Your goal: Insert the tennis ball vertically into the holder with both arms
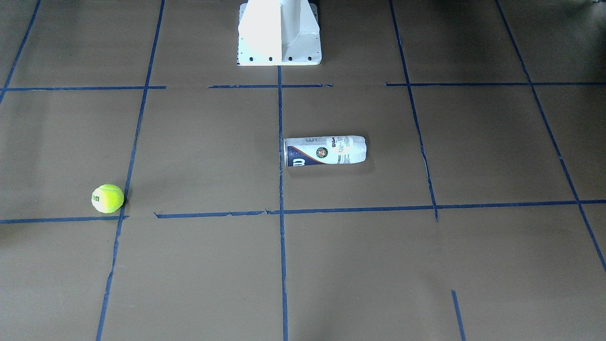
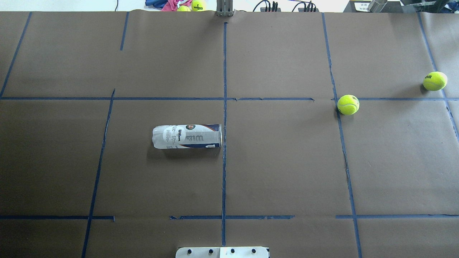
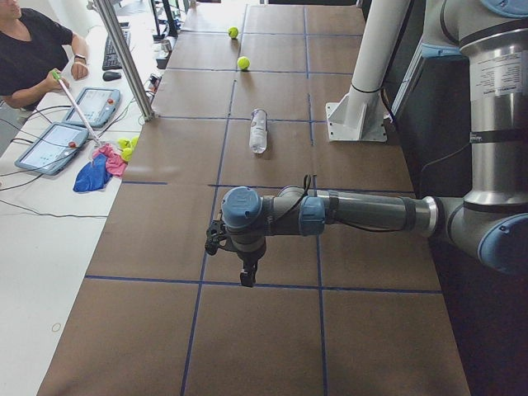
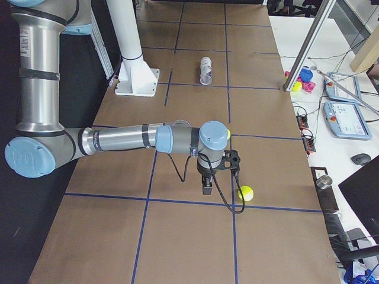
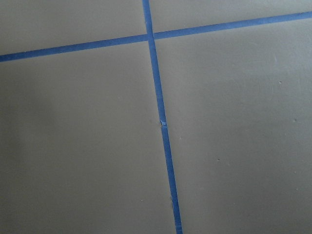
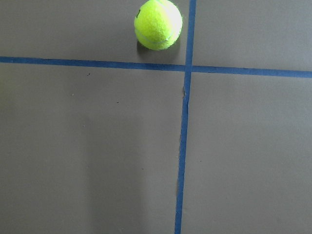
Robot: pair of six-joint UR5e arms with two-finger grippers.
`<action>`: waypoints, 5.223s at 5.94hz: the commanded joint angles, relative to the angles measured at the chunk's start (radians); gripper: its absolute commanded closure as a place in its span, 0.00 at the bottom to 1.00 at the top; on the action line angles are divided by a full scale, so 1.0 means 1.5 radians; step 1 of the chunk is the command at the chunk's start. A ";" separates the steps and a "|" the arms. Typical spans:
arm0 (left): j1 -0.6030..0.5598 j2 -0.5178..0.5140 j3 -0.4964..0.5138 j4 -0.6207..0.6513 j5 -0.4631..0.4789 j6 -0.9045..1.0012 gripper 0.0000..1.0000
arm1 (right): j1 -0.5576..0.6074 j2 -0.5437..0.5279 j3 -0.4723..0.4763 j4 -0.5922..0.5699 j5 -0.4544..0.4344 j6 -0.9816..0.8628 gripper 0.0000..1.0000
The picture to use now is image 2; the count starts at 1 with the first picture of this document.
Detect black cable plugs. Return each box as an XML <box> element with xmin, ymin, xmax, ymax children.
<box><xmin>291</xmin><ymin>0</ymin><xmax>319</xmax><ymax>13</ymax></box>
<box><xmin>252</xmin><ymin>0</ymin><xmax>281</xmax><ymax>13</ymax></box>

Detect yellow tennis ball on cloth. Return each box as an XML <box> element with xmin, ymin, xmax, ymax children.
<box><xmin>191</xmin><ymin>0</ymin><xmax>207</xmax><ymax>11</ymax></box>

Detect pink and blue cloth pile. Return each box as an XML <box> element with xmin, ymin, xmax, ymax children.
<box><xmin>145</xmin><ymin>0</ymin><xmax>192</xmax><ymax>11</ymax></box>

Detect grey metal camera post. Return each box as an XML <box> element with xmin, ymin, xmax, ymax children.
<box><xmin>216</xmin><ymin>0</ymin><xmax>234</xmax><ymax>17</ymax></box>

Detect steel cup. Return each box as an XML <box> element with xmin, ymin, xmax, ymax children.
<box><xmin>368</xmin><ymin>0</ymin><xmax>388</xmax><ymax>13</ymax></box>

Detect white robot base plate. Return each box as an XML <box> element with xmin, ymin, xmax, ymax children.
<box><xmin>175</xmin><ymin>246</ymin><xmax>270</xmax><ymax>258</ymax></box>

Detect clear Wilson tennis ball can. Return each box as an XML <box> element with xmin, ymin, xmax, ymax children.
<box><xmin>151</xmin><ymin>124</ymin><xmax>222</xmax><ymax>149</ymax></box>

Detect yellow tennis ball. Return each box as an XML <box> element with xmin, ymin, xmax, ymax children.
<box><xmin>337</xmin><ymin>95</ymin><xmax>360</xmax><ymax>115</ymax></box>
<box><xmin>191</xmin><ymin>0</ymin><xmax>207</xmax><ymax>11</ymax></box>
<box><xmin>422</xmin><ymin>71</ymin><xmax>448</xmax><ymax>91</ymax></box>

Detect black cable plugs left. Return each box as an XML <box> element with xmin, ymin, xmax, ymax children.
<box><xmin>252</xmin><ymin>0</ymin><xmax>281</xmax><ymax>13</ymax></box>

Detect black cable plugs right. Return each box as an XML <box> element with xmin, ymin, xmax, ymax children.
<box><xmin>291</xmin><ymin>0</ymin><xmax>319</xmax><ymax>13</ymax></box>

